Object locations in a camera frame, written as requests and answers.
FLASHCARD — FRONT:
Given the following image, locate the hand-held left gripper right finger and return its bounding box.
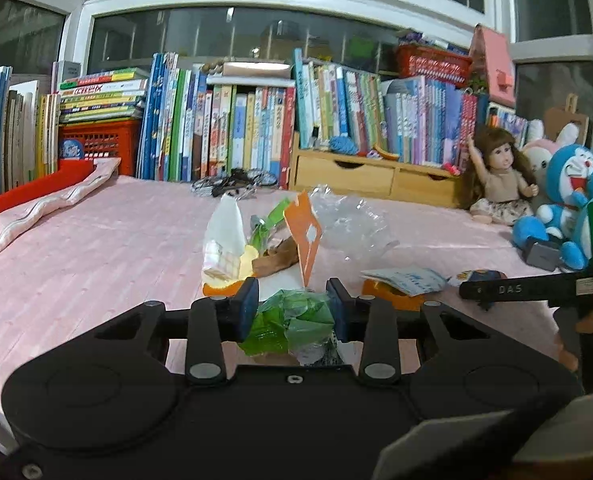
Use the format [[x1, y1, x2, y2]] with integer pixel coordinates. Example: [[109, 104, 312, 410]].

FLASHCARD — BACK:
[[325, 277, 492, 385]]

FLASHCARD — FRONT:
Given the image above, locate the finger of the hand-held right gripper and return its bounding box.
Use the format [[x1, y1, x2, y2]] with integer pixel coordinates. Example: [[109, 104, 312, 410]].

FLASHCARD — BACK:
[[459, 270, 593, 310]]

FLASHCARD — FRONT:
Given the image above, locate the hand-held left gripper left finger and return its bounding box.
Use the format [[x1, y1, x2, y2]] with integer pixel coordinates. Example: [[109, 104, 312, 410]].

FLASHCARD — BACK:
[[95, 277, 260, 385]]

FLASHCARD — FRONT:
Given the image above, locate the green plastic wrapper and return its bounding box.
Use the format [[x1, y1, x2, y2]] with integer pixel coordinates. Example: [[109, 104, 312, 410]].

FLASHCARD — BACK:
[[239, 289, 335, 362]]

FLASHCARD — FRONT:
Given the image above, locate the white and blue packet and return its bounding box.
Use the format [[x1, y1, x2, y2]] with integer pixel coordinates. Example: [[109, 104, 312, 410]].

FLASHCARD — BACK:
[[360, 267, 448, 297]]

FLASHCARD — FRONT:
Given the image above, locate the person's right hand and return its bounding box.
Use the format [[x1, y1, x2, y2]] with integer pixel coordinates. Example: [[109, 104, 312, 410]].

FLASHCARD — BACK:
[[556, 305, 593, 372]]

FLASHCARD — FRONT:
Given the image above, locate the small blue orange packet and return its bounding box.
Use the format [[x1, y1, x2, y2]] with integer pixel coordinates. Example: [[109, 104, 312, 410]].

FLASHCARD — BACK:
[[448, 269, 508, 288]]

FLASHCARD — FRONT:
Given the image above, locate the dark grey small box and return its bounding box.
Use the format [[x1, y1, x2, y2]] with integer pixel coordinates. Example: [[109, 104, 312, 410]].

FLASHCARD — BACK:
[[523, 239, 563, 272]]

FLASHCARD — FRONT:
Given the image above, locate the orange plastic piece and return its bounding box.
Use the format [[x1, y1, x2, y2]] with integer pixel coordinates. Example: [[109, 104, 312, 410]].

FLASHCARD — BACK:
[[362, 279, 429, 312]]

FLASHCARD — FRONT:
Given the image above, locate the blue cat plush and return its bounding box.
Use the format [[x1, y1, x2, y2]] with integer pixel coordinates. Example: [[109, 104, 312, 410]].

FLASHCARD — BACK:
[[513, 144, 593, 272]]

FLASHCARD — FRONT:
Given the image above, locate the white paper carton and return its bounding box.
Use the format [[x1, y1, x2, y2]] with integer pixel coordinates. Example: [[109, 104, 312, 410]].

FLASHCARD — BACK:
[[201, 194, 248, 286]]

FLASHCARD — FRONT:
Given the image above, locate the clear plastic bag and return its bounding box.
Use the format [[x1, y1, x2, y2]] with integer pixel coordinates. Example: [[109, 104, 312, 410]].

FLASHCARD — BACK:
[[308, 185, 401, 262]]

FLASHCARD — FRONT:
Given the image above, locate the green wrapper strip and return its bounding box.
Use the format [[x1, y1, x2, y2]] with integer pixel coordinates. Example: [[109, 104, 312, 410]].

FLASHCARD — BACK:
[[249, 199, 291, 248]]

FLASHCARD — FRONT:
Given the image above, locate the pink rabbit plush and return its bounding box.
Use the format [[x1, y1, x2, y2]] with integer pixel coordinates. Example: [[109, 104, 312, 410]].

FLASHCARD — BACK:
[[520, 120, 580, 173]]

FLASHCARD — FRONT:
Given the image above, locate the brown-haired doll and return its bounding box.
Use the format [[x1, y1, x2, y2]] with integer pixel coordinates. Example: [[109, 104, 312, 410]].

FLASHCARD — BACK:
[[457, 126, 540, 227]]

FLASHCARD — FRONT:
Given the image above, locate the pink bedsheet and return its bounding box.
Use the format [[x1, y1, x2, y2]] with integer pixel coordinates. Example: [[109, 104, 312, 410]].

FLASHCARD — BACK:
[[0, 175, 593, 413]]

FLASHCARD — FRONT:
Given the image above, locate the wooden board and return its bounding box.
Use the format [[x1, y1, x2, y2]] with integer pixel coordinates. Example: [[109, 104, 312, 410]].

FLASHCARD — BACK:
[[543, 94, 590, 137]]

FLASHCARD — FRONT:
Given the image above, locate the wooden drawer box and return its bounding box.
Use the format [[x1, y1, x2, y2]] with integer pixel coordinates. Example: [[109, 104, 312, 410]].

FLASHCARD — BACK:
[[290, 131, 461, 209]]

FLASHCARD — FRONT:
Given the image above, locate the row of small books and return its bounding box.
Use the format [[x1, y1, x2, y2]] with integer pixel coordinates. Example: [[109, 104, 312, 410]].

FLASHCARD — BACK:
[[486, 102, 530, 150]]

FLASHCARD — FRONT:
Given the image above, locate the blue yarn toy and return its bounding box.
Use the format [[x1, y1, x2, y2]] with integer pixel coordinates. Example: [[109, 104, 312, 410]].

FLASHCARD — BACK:
[[327, 135, 358, 154]]

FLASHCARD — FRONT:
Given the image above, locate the row of blue green books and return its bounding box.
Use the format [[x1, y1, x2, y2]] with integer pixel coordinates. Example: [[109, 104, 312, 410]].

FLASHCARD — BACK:
[[136, 52, 297, 184]]

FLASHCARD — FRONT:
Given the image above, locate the pink toy house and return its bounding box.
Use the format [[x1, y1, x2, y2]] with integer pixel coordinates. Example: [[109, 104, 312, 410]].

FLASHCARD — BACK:
[[468, 24, 518, 109]]

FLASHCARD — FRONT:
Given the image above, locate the row of pastel books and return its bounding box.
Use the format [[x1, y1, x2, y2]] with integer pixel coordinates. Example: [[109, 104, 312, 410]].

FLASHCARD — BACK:
[[293, 48, 479, 169]]

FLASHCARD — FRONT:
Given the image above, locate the red plastic basket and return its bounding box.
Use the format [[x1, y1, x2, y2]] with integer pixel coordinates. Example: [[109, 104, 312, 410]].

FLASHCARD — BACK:
[[58, 119, 143, 177]]

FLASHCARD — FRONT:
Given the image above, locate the pink folded quilt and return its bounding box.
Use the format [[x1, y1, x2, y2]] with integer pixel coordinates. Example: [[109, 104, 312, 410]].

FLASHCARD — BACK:
[[0, 157, 123, 267]]

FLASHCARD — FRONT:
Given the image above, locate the brown and white box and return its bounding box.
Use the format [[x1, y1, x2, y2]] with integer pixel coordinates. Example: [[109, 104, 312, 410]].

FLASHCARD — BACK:
[[200, 60, 297, 87]]

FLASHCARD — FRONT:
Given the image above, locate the red basket with toys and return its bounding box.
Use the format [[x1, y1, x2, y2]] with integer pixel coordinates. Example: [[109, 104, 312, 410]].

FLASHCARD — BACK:
[[395, 31, 473, 87]]

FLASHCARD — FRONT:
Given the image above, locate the flat stack of books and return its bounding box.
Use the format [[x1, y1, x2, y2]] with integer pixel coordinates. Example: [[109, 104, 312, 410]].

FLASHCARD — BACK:
[[58, 67, 150, 124]]

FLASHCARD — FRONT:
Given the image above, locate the row of thin pale books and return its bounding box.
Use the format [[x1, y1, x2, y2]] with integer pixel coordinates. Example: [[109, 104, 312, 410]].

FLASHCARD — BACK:
[[5, 79, 61, 192]]

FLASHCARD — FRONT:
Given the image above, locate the small white box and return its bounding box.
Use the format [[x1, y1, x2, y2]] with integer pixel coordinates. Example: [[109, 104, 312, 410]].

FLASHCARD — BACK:
[[51, 60, 83, 94]]

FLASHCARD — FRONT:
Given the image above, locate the red bed rail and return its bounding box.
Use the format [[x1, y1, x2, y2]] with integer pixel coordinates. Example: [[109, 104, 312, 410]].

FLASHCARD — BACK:
[[0, 159, 95, 224]]

